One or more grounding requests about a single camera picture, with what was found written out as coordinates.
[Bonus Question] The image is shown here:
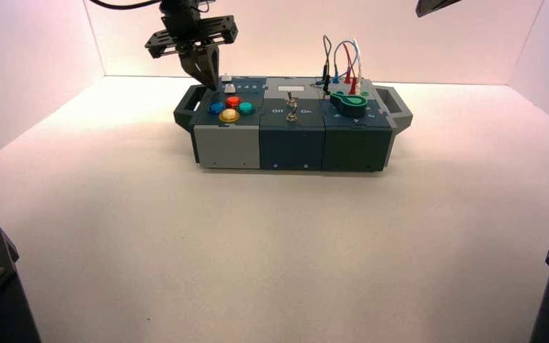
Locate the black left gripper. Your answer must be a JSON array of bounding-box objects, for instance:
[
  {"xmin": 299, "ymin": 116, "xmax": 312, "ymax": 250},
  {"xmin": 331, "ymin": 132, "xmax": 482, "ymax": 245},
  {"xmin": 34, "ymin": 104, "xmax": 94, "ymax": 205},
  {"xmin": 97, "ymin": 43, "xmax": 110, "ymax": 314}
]
[{"xmin": 144, "ymin": 11, "xmax": 239, "ymax": 91}]

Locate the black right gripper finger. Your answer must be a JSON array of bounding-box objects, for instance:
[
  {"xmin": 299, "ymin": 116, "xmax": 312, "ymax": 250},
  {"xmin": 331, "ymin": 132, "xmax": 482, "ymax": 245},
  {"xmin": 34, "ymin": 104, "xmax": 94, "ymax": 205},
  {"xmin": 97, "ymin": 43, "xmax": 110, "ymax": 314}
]
[
  {"xmin": 417, "ymin": 0, "xmax": 463, "ymax": 18},
  {"xmin": 415, "ymin": 0, "xmax": 446, "ymax": 18}
]

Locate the grey and teal control box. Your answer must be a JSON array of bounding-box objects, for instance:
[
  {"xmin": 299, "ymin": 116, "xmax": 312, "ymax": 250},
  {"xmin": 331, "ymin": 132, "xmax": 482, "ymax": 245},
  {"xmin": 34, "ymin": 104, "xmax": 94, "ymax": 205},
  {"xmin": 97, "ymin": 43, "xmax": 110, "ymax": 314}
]
[{"xmin": 173, "ymin": 74, "xmax": 414, "ymax": 172}]

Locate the dark green rotary knob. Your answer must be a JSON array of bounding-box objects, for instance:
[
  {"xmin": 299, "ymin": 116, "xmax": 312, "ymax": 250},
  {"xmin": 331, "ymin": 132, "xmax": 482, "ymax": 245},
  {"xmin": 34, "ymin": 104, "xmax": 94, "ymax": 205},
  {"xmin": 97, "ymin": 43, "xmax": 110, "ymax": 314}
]
[{"xmin": 329, "ymin": 91, "xmax": 370, "ymax": 119}]

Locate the white banana plug cable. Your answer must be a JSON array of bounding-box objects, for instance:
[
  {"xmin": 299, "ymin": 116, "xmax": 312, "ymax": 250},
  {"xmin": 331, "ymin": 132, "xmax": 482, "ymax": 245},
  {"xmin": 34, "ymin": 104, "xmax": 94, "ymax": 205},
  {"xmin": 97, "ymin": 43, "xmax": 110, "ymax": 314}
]
[{"xmin": 352, "ymin": 39, "xmax": 364, "ymax": 94}]

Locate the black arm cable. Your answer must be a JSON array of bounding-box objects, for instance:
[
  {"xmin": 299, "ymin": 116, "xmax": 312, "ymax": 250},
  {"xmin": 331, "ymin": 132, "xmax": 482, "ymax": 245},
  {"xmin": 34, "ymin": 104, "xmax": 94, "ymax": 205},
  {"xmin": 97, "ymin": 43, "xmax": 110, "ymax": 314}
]
[{"xmin": 88, "ymin": 0, "xmax": 163, "ymax": 11}]

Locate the blue banana plug cable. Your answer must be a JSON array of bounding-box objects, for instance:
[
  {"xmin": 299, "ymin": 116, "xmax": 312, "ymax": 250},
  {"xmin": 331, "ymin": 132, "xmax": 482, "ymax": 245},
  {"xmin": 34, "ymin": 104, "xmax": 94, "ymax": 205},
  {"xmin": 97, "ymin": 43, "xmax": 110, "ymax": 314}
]
[{"xmin": 311, "ymin": 39, "xmax": 360, "ymax": 89}]

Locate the red banana plug cable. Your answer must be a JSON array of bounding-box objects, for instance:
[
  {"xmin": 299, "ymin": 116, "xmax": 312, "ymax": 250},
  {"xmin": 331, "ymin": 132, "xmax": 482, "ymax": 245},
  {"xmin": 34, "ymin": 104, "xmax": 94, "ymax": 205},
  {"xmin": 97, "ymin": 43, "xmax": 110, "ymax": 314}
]
[{"xmin": 342, "ymin": 42, "xmax": 359, "ymax": 95}]

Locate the black banana plug cable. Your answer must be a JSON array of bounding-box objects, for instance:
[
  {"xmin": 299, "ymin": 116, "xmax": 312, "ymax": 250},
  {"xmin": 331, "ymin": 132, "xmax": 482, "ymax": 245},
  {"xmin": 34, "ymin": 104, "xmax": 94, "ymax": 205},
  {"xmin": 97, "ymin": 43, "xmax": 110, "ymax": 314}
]
[{"xmin": 321, "ymin": 34, "xmax": 334, "ymax": 96}]

